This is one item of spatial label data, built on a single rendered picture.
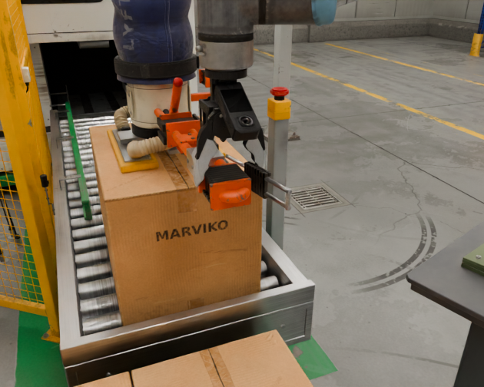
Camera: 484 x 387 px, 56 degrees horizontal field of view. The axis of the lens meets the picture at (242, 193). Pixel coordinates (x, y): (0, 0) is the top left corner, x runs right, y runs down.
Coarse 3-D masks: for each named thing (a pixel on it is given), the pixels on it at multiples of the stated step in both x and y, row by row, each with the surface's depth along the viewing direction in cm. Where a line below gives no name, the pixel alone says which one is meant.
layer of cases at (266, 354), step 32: (224, 352) 117; (256, 352) 117; (288, 352) 117; (96, 384) 108; (128, 384) 108; (160, 384) 108; (192, 384) 108; (224, 384) 108; (256, 384) 108; (288, 384) 108
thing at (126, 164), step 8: (128, 128) 138; (112, 136) 140; (112, 144) 134; (120, 144) 132; (120, 152) 128; (120, 160) 122; (128, 160) 121; (136, 160) 122; (144, 160) 122; (152, 160) 122; (120, 168) 120; (128, 168) 119; (136, 168) 120; (144, 168) 121; (152, 168) 122
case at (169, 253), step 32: (96, 128) 154; (96, 160) 128; (160, 160) 128; (128, 192) 109; (160, 192) 110; (192, 192) 113; (128, 224) 110; (160, 224) 113; (192, 224) 117; (224, 224) 120; (256, 224) 123; (128, 256) 114; (160, 256) 117; (192, 256) 121; (224, 256) 124; (256, 256) 128; (128, 288) 118; (160, 288) 121; (192, 288) 125; (224, 288) 129; (256, 288) 133; (128, 320) 122
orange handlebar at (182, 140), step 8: (192, 96) 138; (200, 96) 139; (160, 112) 121; (176, 136) 102; (184, 136) 102; (192, 136) 102; (184, 144) 98; (192, 144) 104; (184, 152) 96; (216, 160) 90; (224, 192) 77; (232, 192) 77; (240, 192) 77; (248, 192) 78; (224, 200) 77; (232, 200) 77; (240, 200) 77
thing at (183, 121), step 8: (184, 112) 114; (160, 120) 109; (168, 120) 112; (176, 120) 112; (184, 120) 112; (192, 120) 112; (160, 128) 114; (168, 128) 106; (176, 128) 107; (184, 128) 107; (192, 128) 108; (200, 128) 109; (160, 136) 111; (168, 136) 107; (168, 144) 108; (176, 144) 108
